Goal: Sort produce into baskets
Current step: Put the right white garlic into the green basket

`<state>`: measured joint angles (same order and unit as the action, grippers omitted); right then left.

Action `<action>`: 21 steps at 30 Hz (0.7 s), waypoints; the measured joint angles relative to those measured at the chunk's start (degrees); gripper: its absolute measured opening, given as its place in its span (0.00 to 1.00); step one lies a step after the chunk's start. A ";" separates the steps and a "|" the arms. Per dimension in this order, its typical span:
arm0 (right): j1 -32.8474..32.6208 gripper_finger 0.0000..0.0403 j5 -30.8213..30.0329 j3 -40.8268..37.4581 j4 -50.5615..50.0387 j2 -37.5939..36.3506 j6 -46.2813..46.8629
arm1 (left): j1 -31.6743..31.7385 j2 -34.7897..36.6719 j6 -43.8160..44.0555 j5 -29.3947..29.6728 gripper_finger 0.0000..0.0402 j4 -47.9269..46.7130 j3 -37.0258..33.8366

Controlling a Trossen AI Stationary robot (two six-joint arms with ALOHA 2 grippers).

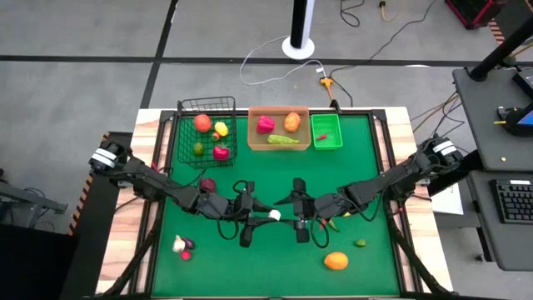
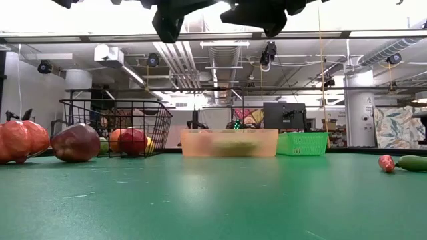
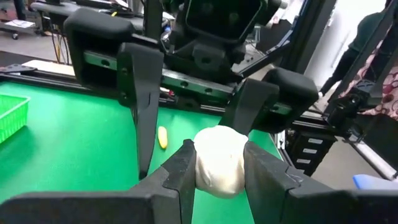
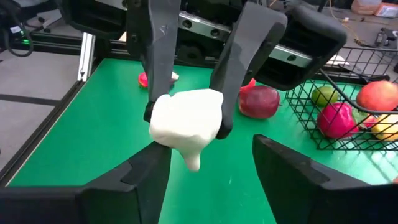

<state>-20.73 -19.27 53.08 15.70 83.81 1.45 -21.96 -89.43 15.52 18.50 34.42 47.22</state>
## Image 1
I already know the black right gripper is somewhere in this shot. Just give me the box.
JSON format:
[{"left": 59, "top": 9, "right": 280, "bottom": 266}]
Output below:
[{"left": 273, "top": 177, "right": 320, "bottom": 245}]

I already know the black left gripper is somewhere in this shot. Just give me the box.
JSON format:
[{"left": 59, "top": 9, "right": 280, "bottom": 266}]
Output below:
[{"left": 231, "top": 180, "right": 276, "bottom": 249}]

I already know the long light green squash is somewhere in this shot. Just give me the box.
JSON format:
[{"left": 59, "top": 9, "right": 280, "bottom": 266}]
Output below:
[{"left": 266, "top": 133, "right": 300, "bottom": 146}]

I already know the large red tomato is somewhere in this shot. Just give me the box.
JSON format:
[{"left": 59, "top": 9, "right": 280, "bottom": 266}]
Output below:
[{"left": 212, "top": 143, "right": 232, "bottom": 163}]

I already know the orange bell pepper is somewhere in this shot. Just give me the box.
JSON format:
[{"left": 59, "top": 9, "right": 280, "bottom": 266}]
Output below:
[{"left": 283, "top": 112, "right": 301, "bottom": 134}]

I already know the red bell pepper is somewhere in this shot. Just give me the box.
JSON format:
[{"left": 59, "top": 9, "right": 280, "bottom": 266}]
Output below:
[{"left": 256, "top": 114, "right": 276, "bottom": 135}]

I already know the round orange fruit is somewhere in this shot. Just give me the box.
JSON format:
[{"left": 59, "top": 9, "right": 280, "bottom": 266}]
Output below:
[{"left": 193, "top": 113, "right": 213, "bottom": 133}]

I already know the green table mat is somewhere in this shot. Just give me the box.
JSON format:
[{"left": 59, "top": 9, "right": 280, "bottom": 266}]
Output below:
[{"left": 152, "top": 114, "right": 401, "bottom": 298}]

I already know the oval orange mango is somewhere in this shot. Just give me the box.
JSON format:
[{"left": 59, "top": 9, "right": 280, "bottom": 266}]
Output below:
[{"left": 323, "top": 251, "right": 350, "bottom": 272}]

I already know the translucent orange plastic bin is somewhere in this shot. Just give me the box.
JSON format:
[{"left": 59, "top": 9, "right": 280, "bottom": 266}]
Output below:
[{"left": 247, "top": 105, "right": 312, "bottom": 152}]

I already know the green plastic basket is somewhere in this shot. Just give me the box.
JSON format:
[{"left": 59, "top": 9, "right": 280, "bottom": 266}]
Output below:
[{"left": 311, "top": 112, "right": 344, "bottom": 150}]

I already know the yellow power plug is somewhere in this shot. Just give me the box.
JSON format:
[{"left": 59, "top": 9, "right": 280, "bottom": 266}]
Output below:
[{"left": 319, "top": 76, "right": 336, "bottom": 101}]

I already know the black and white floor stand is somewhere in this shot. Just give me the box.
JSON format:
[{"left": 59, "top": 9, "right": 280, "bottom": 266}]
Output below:
[{"left": 281, "top": 0, "right": 316, "bottom": 61}]

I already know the black platform with hazard stripes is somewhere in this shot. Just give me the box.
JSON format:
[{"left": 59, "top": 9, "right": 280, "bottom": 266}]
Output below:
[{"left": 57, "top": 131, "right": 134, "bottom": 300}]

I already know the gray desk top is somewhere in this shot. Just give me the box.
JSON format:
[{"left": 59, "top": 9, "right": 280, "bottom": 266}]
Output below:
[
  {"left": 466, "top": 169, "right": 533, "bottom": 273},
  {"left": 452, "top": 66, "right": 533, "bottom": 173}
]

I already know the black keyboard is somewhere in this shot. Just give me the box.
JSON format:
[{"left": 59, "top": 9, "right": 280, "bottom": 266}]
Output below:
[{"left": 490, "top": 178, "right": 533, "bottom": 225}]

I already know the dark box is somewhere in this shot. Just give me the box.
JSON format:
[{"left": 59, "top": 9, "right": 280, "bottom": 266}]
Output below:
[{"left": 0, "top": 224, "right": 80, "bottom": 300}]

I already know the gray metal stand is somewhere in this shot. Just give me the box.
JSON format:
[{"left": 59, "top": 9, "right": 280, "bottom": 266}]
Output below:
[{"left": 0, "top": 166, "right": 70, "bottom": 230}]

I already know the black desk device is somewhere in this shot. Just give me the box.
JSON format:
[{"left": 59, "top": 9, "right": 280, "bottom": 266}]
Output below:
[{"left": 495, "top": 103, "right": 533, "bottom": 138}]

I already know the red and black crate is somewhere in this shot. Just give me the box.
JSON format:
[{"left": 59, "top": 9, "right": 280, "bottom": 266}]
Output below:
[{"left": 444, "top": 0, "right": 507, "bottom": 30}]

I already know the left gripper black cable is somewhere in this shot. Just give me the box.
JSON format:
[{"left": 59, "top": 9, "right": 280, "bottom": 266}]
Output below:
[{"left": 215, "top": 215, "right": 242, "bottom": 242}]

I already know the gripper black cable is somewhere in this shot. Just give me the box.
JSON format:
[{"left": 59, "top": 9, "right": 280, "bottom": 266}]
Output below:
[
  {"left": 215, "top": 215, "right": 242, "bottom": 242},
  {"left": 310, "top": 226, "right": 331, "bottom": 250}
]

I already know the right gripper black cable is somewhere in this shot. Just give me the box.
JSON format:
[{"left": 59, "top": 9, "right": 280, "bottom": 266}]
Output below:
[{"left": 310, "top": 226, "right": 331, "bottom": 250}]

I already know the black wire basket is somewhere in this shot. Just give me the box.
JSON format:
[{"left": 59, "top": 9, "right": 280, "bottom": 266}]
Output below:
[{"left": 177, "top": 96, "right": 239, "bottom": 169}]

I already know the black table frame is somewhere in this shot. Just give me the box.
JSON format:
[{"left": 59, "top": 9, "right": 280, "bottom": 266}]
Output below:
[{"left": 99, "top": 108, "right": 453, "bottom": 300}]

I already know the white floor cable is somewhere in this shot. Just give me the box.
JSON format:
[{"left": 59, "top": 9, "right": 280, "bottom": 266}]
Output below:
[{"left": 239, "top": 35, "right": 326, "bottom": 87}]

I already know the long black floor cable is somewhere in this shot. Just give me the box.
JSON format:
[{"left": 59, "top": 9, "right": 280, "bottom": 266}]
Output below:
[{"left": 328, "top": 0, "right": 436, "bottom": 78}]

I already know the looped black floor cable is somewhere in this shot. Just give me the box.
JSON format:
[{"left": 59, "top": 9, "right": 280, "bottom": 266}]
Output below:
[{"left": 339, "top": 0, "right": 366, "bottom": 28}]

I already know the orange floor cable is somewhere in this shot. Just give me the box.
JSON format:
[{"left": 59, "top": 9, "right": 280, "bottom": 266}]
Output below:
[{"left": 377, "top": 0, "right": 407, "bottom": 23}]

